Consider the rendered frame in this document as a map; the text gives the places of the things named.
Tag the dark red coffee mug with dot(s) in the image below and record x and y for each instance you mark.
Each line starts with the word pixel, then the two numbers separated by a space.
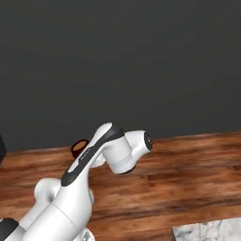
pixel 75 150

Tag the black coffee machine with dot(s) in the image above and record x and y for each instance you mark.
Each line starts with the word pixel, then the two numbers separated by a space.
pixel 1 150

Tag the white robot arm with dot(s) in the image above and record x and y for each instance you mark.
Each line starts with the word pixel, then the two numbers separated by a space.
pixel 72 207

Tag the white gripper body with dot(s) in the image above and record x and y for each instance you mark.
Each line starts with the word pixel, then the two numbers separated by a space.
pixel 98 161

